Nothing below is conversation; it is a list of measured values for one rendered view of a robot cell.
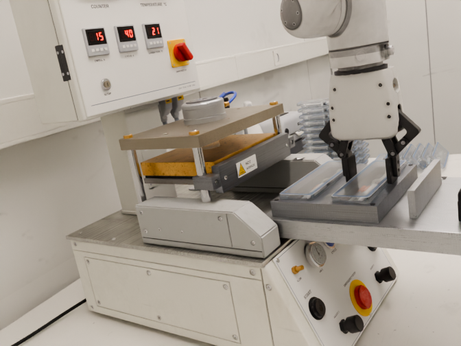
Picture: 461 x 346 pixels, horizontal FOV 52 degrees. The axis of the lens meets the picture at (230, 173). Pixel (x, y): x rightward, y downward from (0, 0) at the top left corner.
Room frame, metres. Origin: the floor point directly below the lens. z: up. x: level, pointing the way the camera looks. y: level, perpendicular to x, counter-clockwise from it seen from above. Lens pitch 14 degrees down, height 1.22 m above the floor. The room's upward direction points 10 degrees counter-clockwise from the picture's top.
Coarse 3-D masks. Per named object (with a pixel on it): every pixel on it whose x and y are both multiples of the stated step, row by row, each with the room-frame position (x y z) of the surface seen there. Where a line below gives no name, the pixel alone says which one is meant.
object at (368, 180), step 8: (400, 160) 0.76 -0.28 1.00; (368, 168) 0.74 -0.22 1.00; (376, 168) 0.73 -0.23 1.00; (384, 168) 0.73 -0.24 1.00; (360, 176) 0.71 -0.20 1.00; (368, 176) 0.70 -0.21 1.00; (376, 176) 0.69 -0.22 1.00; (384, 176) 0.68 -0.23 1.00; (352, 184) 0.68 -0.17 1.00; (360, 184) 0.67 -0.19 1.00; (368, 184) 0.66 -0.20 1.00; (376, 184) 0.66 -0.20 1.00; (336, 192) 0.65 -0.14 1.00; (344, 192) 0.64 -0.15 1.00; (352, 192) 0.64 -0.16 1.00; (360, 192) 0.63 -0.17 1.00; (368, 192) 0.63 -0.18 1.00
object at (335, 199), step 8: (376, 160) 0.78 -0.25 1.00; (384, 160) 0.77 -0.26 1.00; (344, 184) 0.68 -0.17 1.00; (384, 184) 0.66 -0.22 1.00; (376, 192) 0.63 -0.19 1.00; (336, 200) 0.63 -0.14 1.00; (344, 200) 0.63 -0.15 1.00; (352, 200) 0.62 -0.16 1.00; (360, 200) 0.61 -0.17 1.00; (368, 200) 0.61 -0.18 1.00
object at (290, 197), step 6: (342, 174) 0.75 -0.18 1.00; (336, 180) 0.73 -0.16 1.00; (324, 186) 0.69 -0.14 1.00; (330, 186) 0.71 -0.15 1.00; (318, 192) 0.68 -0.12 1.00; (282, 198) 0.69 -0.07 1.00; (288, 198) 0.68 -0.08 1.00; (294, 198) 0.67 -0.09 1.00; (300, 198) 0.67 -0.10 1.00; (306, 198) 0.66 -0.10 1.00; (312, 198) 0.66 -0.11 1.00
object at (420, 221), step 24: (432, 168) 0.67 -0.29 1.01; (408, 192) 0.59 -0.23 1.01; (432, 192) 0.66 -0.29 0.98; (456, 192) 0.66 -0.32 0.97; (408, 216) 0.60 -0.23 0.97; (432, 216) 0.59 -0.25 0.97; (456, 216) 0.57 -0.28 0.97; (312, 240) 0.64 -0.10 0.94; (336, 240) 0.62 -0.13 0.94; (360, 240) 0.60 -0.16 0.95; (384, 240) 0.58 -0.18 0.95; (408, 240) 0.56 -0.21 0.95; (432, 240) 0.54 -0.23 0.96; (456, 240) 0.53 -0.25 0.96
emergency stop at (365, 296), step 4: (356, 288) 0.72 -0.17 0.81; (360, 288) 0.72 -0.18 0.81; (364, 288) 0.72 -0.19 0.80; (356, 292) 0.71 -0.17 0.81; (360, 292) 0.71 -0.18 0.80; (364, 292) 0.72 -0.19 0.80; (368, 292) 0.73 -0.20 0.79; (356, 296) 0.71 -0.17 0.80; (360, 296) 0.71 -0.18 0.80; (364, 296) 0.71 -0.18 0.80; (368, 296) 0.72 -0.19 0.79; (356, 300) 0.71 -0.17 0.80; (360, 300) 0.70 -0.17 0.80; (364, 300) 0.71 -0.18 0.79; (368, 300) 0.71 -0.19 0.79; (360, 304) 0.70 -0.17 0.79; (364, 304) 0.70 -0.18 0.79; (368, 304) 0.71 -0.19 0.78; (364, 308) 0.70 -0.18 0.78; (368, 308) 0.71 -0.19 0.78
